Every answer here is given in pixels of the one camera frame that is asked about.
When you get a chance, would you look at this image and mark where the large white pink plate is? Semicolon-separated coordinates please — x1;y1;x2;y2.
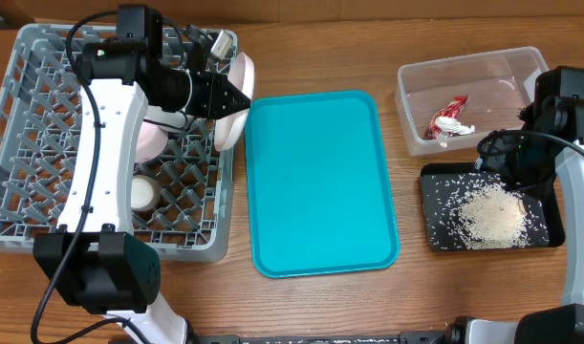
214;53;255;152

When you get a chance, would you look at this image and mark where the grey white bowl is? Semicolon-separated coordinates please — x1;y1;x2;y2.
143;105;188;133

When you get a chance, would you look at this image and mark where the small pink bowl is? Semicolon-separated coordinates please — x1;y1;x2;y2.
135;122;168;163

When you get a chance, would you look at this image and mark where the pink white tissue waste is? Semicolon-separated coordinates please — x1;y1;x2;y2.
435;117;475;137

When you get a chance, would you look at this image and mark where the red white wrapper waste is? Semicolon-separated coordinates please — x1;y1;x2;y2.
423;96;475;140

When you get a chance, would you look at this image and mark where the white plastic cup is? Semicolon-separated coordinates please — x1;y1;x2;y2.
131;175;161;211

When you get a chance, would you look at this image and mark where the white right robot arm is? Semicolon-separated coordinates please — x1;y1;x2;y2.
447;66;584;343

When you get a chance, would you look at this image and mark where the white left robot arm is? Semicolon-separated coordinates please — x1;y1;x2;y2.
32;5;255;343

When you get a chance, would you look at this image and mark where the clear plastic waste bin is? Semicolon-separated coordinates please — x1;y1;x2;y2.
395;47;549;156

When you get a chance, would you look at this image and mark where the grey plastic dishwasher rack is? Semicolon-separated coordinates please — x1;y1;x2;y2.
0;24;233;262

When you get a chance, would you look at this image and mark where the black tray with rice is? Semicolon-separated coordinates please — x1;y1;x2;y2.
420;162;565;251

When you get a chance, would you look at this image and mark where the teal plastic tray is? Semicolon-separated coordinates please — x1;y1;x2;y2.
245;91;400;278

